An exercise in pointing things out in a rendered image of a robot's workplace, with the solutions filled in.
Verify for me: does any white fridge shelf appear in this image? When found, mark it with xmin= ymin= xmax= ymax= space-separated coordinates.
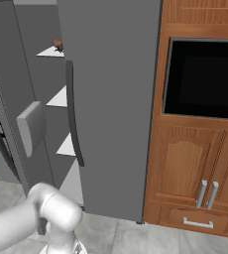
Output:
xmin=36 ymin=45 xmax=65 ymax=59
xmin=46 ymin=84 xmax=68 ymax=108
xmin=56 ymin=132 xmax=77 ymax=158
xmin=58 ymin=158 xmax=85 ymax=206

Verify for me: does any brown food item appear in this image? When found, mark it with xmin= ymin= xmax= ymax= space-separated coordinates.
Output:
xmin=52 ymin=38 xmax=65 ymax=54

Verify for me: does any wooden drawer front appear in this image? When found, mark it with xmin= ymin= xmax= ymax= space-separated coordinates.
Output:
xmin=158 ymin=201 xmax=228 ymax=238

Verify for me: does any wide grey fridge door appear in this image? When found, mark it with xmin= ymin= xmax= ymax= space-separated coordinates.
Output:
xmin=57 ymin=0 xmax=163 ymax=223

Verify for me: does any silver drawer handle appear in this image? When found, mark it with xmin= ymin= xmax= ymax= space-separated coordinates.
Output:
xmin=181 ymin=216 xmax=215 ymax=230

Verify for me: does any grey door bin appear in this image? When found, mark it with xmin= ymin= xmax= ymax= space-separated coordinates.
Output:
xmin=16 ymin=100 xmax=48 ymax=159

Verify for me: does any grey fridge door with bin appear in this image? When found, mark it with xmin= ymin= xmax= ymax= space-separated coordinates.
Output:
xmin=0 ymin=0 xmax=57 ymax=196

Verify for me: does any wooden cabinet housing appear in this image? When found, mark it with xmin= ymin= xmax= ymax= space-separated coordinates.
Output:
xmin=142 ymin=0 xmax=228 ymax=240

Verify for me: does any dark curved door handle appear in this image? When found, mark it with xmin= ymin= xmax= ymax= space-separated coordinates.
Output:
xmin=0 ymin=83 xmax=22 ymax=184
xmin=64 ymin=60 xmax=86 ymax=168

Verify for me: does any black built-in oven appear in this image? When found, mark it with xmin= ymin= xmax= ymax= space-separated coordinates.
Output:
xmin=162 ymin=37 xmax=228 ymax=121

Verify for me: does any silver cupboard door handle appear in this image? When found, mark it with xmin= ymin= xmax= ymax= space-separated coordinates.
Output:
xmin=205 ymin=181 xmax=220 ymax=211
xmin=195 ymin=180 xmax=209 ymax=209

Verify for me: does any grey fridge cabinet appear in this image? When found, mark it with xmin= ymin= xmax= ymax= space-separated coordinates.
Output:
xmin=12 ymin=0 xmax=85 ymax=207

